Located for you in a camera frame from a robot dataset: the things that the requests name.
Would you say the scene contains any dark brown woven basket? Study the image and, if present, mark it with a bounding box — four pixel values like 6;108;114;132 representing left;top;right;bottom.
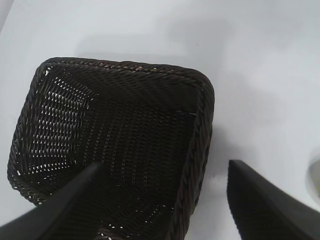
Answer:
6;56;216;240

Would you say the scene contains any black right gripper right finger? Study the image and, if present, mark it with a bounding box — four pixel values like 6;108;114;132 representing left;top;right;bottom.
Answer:
226;159;320;240

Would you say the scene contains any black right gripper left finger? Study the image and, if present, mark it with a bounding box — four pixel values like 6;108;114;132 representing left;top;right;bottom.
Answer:
0;161;104;240

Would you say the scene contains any pale yellow egg yolk pastry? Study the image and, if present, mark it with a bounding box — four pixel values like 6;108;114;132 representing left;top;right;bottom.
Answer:
306;152;320;203

